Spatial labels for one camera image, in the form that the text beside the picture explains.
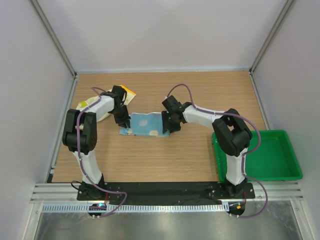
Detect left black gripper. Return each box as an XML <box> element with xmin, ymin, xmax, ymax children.
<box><xmin>111</xmin><ymin>104</ymin><xmax>131</xmax><ymax>128</ymax></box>

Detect blue polka dot towel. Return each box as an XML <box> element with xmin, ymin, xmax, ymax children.
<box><xmin>119</xmin><ymin>112</ymin><xmax>170</xmax><ymax>137</ymax></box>

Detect yellow green printed towel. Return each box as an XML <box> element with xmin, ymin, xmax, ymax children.
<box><xmin>76</xmin><ymin>85</ymin><xmax>136</xmax><ymax>122</ymax></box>

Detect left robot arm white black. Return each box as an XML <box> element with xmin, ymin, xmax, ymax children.
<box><xmin>62</xmin><ymin>85</ymin><xmax>131</xmax><ymax>200</ymax></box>

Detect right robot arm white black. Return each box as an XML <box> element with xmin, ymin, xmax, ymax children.
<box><xmin>161</xmin><ymin>95</ymin><xmax>253</xmax><ymax>198</ymax></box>

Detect green plastic tray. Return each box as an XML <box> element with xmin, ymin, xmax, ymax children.
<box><xmin>212</xmin><ymin>130</ymin><xmax>303</xmax><ymax>185</ymax></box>

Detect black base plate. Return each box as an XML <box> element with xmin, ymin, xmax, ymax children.
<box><xmin>75</xmin><ymin>181</ymin><xmax>256</xmax><ymax>206</ymax></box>

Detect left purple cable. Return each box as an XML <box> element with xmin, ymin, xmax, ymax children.
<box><xmin>76</xmin><ymin>86</ymin><xmax>127</xmax><ymax>218</ymax></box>

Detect perforated metal cable rail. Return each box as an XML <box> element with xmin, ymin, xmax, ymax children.
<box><xmin>41</xmin><ymin>202</ymin><xmax>229</xmax><ymax>213</ymax></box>

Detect left aluminium frame post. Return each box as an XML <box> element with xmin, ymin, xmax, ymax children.
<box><xmin>28</xmin><ymin>0</ymin><xmax>77</xmax><ymax>79</ymax></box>

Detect aluminium frame post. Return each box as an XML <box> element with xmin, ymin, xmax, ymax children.
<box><xmin>249</xmin><ymin>0</ymin><xmax>297</xmax><ymax>75</ymax></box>
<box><xmin>28</xmin><ymin>0</ymin><xmax>77</xmax><ymax>79</ymax></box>

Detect right aluminium frame post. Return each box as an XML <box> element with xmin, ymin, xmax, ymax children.
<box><xmin>249</xmin><ymin>0</ymin><xmax>297</xmax><ymax>75</ymax></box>

